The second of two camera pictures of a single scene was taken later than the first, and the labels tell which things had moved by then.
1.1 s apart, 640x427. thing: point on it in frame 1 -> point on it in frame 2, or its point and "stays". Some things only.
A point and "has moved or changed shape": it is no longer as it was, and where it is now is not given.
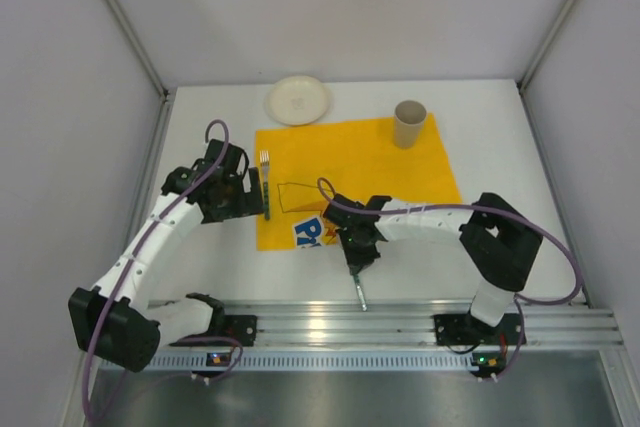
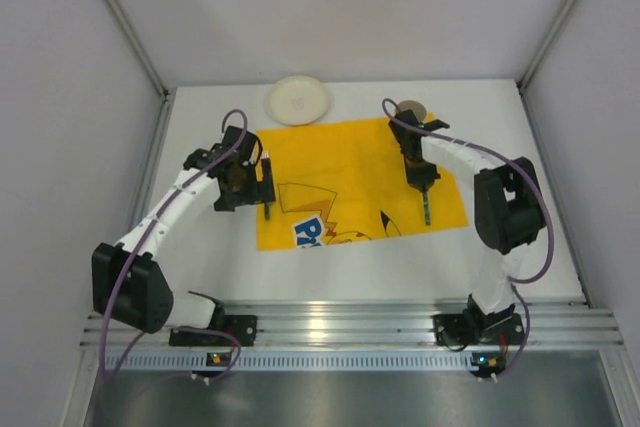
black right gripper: x=360 y=257 -> x=424 y=184
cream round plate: x=297 y=100 stays
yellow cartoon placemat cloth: x=306 y=165 stays
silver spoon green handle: x=360 y=292 has moved or changed shape
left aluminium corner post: x=165 y=93 stays
